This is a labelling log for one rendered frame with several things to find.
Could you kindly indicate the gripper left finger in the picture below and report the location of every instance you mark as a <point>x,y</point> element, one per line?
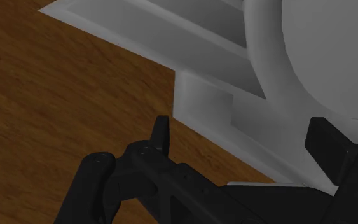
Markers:
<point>154,180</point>

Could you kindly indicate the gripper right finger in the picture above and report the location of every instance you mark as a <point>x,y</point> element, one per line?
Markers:
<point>357,186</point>

